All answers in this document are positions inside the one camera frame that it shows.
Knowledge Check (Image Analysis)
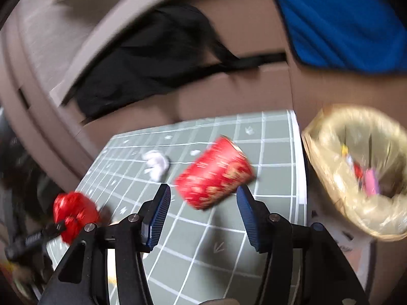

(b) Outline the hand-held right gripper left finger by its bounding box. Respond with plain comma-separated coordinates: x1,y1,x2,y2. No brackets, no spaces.
38,182,172,305

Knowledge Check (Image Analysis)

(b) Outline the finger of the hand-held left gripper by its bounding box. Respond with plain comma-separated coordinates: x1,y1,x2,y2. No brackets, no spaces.
5,221,69,261

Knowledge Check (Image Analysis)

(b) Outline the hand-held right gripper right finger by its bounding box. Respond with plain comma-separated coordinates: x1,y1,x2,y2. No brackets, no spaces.
236,185,371,305

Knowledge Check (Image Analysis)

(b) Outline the red wrapper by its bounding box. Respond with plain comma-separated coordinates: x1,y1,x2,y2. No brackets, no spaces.
52,191,100,245

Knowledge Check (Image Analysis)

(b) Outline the red patterned paper cup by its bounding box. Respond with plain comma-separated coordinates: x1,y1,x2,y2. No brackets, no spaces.
175,135,256,211

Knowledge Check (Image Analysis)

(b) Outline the bin with yellowish bag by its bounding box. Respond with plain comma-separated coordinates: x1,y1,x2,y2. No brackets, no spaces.
301,104,407,241

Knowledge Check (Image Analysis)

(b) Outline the white crumpled tissue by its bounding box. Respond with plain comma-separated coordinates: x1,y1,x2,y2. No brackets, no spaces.
141,150,171,181

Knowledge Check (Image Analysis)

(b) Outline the green checked table mat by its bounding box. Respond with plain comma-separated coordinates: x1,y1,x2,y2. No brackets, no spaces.
45,110,307,305

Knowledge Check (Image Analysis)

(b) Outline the pink purple packet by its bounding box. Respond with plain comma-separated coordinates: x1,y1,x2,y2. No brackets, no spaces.
364,169,380,197

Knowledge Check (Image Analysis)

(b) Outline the black cloth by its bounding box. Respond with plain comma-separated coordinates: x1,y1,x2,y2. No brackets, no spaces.
75,5,287,118

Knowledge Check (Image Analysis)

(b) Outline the blue cloth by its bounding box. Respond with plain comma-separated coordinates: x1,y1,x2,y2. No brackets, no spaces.
265,0,407,75

